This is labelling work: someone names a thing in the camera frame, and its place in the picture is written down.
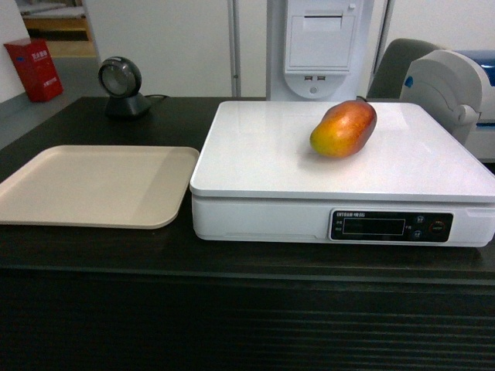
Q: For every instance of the red box on floor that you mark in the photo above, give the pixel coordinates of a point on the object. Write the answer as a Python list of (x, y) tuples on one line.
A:
[(35, 67)]

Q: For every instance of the white blue label printer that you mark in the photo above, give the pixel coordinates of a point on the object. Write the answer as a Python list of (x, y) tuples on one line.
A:
[(457, 89)]

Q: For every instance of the beige plastic tray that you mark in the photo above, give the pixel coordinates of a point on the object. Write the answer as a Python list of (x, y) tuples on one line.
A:
[(112, 186)]

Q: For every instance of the dark red yellow mango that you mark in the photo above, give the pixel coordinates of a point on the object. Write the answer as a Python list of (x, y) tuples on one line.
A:
[(344, 129)]

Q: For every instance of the black round barcode scanner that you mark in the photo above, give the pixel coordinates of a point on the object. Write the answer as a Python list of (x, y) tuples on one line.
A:
[(122, 80)]

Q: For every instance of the white wheeled partition panel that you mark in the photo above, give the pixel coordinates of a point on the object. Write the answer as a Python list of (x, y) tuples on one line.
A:
[(182, 48)]

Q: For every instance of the wooden furniture in background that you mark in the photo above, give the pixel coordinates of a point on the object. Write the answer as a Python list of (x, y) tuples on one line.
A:
[(63, 24)]

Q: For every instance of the grey office chair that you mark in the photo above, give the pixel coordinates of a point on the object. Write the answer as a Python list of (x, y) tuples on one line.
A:
[(391, 72)]

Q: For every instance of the black slatted checkout counter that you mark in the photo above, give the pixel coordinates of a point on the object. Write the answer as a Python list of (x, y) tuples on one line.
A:
[(95, 299)]

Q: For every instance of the white receipt printer kiosk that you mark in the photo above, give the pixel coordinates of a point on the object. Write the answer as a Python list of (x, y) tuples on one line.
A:
[(322, 50)]

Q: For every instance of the white digital checkout scale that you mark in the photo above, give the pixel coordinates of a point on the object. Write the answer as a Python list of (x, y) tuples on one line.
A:
[(257, 178)]

